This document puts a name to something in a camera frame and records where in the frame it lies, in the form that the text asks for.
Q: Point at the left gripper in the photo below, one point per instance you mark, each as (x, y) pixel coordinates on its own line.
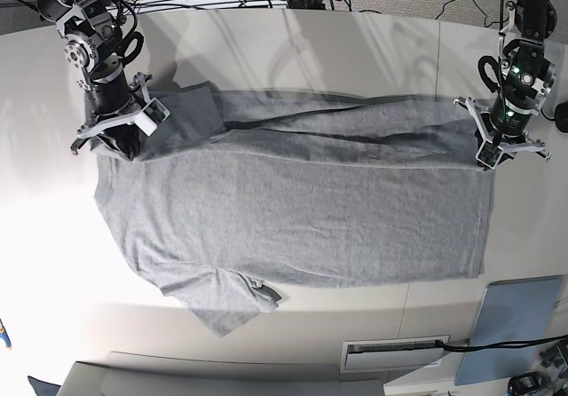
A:
(495, 133)

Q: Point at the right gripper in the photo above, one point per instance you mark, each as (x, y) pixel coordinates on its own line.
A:
(111, 105)

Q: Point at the grey T-shirt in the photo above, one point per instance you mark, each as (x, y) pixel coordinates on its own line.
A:
(235, 192)

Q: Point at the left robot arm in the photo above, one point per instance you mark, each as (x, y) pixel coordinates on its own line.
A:
(520, 77)

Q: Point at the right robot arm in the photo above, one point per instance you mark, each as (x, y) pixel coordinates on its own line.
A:
(98, 50)

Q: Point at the black round puck device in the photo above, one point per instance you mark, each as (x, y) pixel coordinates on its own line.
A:
(561, 117)

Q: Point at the blue-grey flat board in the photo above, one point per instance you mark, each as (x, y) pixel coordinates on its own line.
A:
(510, 311)

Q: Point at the blue orange tool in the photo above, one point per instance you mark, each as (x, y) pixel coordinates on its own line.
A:
(5, 337)

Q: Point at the black device bottom right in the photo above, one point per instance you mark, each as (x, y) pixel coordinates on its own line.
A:
(529, 383)

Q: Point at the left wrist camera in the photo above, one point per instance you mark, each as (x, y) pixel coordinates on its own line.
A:
(489, 157)

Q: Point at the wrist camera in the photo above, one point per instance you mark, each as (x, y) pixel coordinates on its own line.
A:
(489, 157)
(151, 116)

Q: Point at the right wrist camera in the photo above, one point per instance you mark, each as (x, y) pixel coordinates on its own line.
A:
(151, 116)

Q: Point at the white table cable tray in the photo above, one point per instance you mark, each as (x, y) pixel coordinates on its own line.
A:
(367, 356)

